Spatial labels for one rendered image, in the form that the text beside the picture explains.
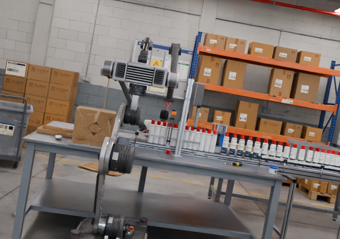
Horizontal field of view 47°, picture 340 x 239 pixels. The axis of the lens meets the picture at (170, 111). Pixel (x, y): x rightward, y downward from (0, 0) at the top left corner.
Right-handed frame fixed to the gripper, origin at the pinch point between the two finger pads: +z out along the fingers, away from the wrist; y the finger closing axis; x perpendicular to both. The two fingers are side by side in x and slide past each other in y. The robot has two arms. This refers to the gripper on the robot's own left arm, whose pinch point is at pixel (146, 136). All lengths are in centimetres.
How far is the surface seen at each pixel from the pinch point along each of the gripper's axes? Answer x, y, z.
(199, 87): -59, -14, -20
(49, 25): 76, 465, -212
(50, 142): 67, -46, -35
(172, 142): -18.4, -2.4, 14.6
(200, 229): -6, -13, 94
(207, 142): -46, -2, 29
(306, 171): -118, -5, 95
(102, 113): 22, -45, -38
